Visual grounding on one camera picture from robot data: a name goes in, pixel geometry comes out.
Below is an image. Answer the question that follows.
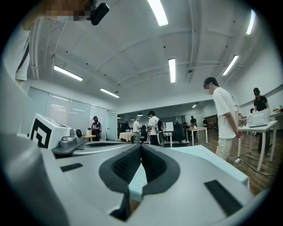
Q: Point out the white box appliance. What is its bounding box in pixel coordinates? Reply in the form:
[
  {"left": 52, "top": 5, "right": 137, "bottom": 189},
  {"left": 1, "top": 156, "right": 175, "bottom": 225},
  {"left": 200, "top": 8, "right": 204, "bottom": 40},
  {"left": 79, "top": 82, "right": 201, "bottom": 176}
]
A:
[{"left": 247, "top": 110, "right": 271, "bottom": 128}]

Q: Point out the black office chair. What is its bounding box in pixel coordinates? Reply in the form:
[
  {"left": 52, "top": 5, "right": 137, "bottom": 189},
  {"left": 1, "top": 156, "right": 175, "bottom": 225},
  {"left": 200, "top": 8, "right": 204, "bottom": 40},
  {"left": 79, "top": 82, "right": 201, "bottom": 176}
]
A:
[
  {"left": 173, "top": 124, "right": 189, "bottom": 144},
  {"left": 140, "top": 124, "right": 148, "bottom": 143}
]

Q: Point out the wooden table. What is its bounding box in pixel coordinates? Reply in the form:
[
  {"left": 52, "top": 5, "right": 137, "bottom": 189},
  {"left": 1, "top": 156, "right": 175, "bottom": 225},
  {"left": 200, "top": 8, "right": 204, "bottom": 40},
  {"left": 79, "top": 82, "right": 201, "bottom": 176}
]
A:
[{"left": 186, "top": 126, "right": 209, "bottom": 147}]

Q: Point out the black head-worn camera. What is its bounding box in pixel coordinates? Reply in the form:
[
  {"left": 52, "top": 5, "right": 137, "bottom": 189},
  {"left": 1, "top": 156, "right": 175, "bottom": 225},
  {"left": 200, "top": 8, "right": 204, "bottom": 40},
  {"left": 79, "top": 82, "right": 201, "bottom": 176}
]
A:
[{"left": 89, "top": 2, "right": 110, "bottom": 26}]

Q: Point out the person's face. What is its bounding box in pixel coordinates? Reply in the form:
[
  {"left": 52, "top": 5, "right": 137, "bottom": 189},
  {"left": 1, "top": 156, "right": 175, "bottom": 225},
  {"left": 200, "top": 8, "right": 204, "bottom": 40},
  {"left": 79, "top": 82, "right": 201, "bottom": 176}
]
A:
[{"left": 45, "top": 0, "right": 92, "bottom": 22}]

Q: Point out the white power cable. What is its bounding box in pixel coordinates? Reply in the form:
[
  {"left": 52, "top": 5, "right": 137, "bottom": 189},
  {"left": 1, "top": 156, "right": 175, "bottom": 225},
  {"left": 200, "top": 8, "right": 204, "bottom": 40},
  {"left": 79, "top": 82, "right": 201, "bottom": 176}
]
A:
[{"left": 228, "top": 152, "right": 276, "bottom": 176}]

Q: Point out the light blue floral tablecloth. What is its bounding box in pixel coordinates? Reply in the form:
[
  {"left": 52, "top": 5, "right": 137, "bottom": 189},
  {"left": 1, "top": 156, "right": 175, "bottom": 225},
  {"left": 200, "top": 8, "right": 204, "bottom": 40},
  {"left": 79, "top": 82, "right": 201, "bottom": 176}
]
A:
[{"left": 128, "top": 144, "right": 251, "bottom": 203}]

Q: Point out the white table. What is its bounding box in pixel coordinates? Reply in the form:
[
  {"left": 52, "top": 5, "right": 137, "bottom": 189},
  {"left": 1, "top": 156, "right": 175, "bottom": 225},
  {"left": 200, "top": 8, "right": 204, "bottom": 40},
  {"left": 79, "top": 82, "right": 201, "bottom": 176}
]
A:
[{"left": 237, "top": 120, "right": 278, "bottom": 172}]

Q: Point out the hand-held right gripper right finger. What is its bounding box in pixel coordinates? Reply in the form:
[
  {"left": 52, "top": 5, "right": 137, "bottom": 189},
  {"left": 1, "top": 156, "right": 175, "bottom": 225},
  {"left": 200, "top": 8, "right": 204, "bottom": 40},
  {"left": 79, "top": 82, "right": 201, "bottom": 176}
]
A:
[{"left": 130, "top": 143, "right": 255, "bottom": 226}]

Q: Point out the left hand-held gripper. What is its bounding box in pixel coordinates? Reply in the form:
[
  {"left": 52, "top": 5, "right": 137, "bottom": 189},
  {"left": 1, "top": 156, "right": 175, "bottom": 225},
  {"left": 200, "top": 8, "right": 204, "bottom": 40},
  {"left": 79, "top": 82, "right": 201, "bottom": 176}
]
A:
[{"left": 28, "top": 113, "right": 135, "bottom": 155}]

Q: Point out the cream tablecloth table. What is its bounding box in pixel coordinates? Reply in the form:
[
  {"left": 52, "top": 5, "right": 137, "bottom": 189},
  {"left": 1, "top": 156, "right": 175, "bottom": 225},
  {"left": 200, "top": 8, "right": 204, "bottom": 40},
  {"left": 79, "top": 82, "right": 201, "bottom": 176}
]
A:
[{"left": 119, "top": 131, "right": 136, "bottom": 143}]

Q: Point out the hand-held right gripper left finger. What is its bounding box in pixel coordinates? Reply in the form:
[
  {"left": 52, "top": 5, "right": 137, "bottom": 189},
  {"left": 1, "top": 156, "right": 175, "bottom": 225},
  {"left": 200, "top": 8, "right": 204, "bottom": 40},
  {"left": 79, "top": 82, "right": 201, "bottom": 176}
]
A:
[{"left": 41, "top": 143, "right": 142, "bottom": 226}]

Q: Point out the long ceiling light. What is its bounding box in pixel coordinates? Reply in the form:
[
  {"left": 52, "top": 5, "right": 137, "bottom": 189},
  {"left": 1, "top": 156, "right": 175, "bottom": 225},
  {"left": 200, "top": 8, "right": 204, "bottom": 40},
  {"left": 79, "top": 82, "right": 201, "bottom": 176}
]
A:
[
  {"left": 168, "top": 57, "right": 176, "bottom": 83},
  {"left": 99, "top": 88, "right": 120, "bottom": 98},
  {"left": 246, "top": 9, "right": 256, "bottom": 35},
  {"left": 146, "top": 0, "right": 169, "bottom": 27},
  {"left": 222, "top": 55, "right": 240, "bottom": 76},
  {"left": 54, "top": 64, "right": 84, "bottom": 81}
]

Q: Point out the person's white shirt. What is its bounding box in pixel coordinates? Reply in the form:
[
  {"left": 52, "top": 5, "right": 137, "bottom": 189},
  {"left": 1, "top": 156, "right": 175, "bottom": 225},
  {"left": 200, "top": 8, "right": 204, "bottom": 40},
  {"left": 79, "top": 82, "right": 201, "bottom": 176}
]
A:
[{"left": 15, "top": 17, "right": 69, "bottom": 83}]

